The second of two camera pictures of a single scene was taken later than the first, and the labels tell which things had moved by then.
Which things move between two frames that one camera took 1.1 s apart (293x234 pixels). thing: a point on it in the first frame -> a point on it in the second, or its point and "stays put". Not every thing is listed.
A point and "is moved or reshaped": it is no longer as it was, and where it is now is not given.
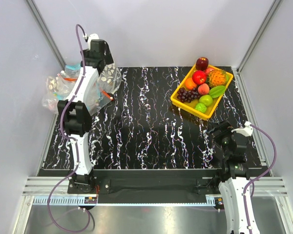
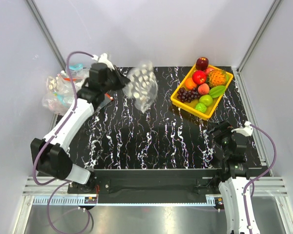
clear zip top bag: [109, 79] is moved or reshaped
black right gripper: [224, 126] stays put
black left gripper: [107, 57] -> [122, 80]
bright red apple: [198, 77] stays put
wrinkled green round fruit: [200, 107] stays put
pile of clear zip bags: [58, 86] stays put
